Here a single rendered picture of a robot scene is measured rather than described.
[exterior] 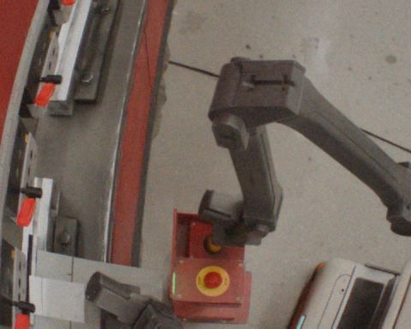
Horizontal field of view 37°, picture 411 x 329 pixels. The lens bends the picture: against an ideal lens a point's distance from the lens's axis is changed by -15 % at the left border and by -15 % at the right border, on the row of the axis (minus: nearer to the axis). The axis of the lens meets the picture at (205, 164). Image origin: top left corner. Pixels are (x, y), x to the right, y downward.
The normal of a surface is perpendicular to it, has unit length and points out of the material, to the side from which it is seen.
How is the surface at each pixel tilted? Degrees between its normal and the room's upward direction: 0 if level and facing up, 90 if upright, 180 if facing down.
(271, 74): 31
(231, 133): 84
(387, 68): 0
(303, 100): 38
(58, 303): 0
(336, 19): 0
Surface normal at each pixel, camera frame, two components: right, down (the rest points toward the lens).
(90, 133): 0.02, -0.30
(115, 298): 0.25, 0.18
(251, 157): -0.20, 0.89
